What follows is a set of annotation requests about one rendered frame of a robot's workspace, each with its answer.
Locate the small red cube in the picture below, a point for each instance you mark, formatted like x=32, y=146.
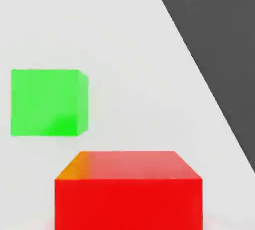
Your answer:
x=127, y=204

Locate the small green cube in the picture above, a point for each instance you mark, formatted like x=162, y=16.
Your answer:
x=45, y=102

